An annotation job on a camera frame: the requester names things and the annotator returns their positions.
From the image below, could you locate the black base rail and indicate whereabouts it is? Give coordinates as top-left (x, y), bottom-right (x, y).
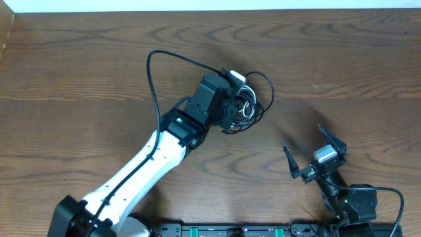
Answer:
top-left (145, 219), bottom-right (403, 237)

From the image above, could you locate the black usb cable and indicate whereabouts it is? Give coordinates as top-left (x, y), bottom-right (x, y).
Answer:
top-left (220, 70), bottom-right (276, 135)

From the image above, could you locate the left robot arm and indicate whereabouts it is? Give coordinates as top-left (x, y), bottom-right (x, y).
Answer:
top-left (47, 70), bottom-right (246, 237)

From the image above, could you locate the white usb cable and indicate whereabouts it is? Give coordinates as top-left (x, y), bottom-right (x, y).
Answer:
top-left (232, 84), bottom-right (257, 128)

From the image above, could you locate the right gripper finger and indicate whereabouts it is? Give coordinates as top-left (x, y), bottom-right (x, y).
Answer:
top-left (318, 124), bottom-right (347, 156)
top-left (283, 145), bottom-right (309, 179)

